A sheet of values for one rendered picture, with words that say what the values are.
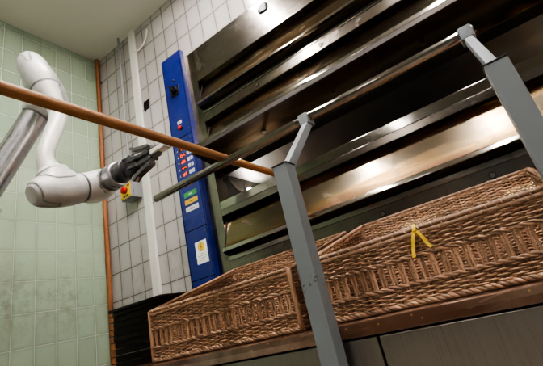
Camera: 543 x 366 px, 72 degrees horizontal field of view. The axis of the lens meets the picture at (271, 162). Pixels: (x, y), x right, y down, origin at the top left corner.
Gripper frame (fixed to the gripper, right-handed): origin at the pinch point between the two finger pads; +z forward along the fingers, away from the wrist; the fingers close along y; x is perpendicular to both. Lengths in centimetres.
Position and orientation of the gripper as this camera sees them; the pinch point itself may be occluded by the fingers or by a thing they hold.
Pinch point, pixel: (160, 149)
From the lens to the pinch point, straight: 124.0
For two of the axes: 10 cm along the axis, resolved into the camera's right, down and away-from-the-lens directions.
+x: -5.5, -2.1, -8.1
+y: 2.2, 9.0, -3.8
